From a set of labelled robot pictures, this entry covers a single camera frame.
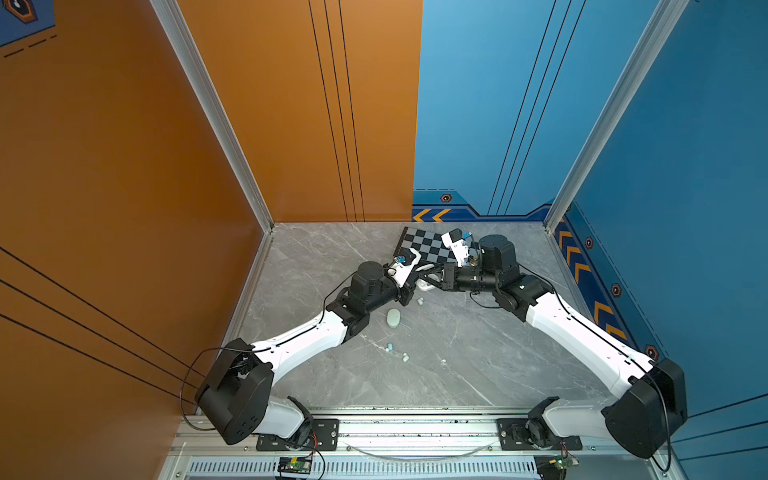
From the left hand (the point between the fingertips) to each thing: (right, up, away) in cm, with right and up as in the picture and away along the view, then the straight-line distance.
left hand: (422, 268), depth 78 cm
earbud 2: (+7, -28, +8) cm, 30 cm away
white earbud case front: (0, -4, -2) cm, 5 cm away
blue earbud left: (-8, -24, +10) cm, 27 cm away
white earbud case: (-8, -16, +14) cm, 23 cm away
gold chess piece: (+11, +2, -12) cm, 16 cm away
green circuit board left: (-31, -48, -6) cm, 57 cm away
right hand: (-1, -2, -6) cm, 6 cm away
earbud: (+1, -12, +19) cm, 23 cm away
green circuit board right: (+33, -46, -8) cm, 57 cm away
